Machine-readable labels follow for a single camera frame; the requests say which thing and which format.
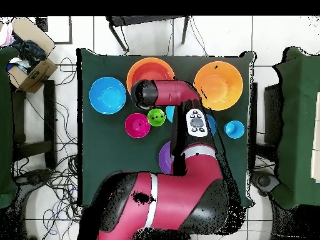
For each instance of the medium blue bowl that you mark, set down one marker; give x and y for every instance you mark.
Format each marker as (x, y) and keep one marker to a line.
(212, 125)

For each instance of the pink bowl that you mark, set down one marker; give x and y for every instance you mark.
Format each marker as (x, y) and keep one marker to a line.
(137, 125)

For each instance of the blue cup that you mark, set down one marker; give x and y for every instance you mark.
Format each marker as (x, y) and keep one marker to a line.
(234, 129)

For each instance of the beige board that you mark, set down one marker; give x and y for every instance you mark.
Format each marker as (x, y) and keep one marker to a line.
(316, 150)

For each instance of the dark green tablecloth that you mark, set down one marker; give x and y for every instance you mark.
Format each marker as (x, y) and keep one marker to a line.
(110, 165)

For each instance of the black bench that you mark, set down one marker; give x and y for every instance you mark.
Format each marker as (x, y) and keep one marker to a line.
(49, 125)

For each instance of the cardboard box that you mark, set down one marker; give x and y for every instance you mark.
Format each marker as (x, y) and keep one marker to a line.
(37, 75)

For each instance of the red-orange bowl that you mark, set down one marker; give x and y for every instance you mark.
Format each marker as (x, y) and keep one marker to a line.
(150, 70)

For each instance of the large orange bowl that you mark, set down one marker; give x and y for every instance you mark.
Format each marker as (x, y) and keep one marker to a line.
(220, 85)
(150, 59)

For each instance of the green cloth covered table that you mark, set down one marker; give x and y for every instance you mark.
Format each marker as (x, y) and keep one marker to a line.
(5, 150)
(300, 125)

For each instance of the small light blue bowl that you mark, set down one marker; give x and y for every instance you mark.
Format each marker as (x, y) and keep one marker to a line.
(170, 114)

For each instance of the black metal stand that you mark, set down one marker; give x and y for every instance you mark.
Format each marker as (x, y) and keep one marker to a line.
(145, 20)

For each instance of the large blue bowl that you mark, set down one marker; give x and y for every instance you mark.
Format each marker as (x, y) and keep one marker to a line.
(107, 95)

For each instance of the green cup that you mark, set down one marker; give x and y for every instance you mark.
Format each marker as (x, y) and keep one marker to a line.
(156, 117)

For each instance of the purple bowl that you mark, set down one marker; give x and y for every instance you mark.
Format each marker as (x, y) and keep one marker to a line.
(165, 157)

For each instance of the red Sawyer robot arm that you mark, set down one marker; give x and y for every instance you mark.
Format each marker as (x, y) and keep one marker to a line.
(190, 200)

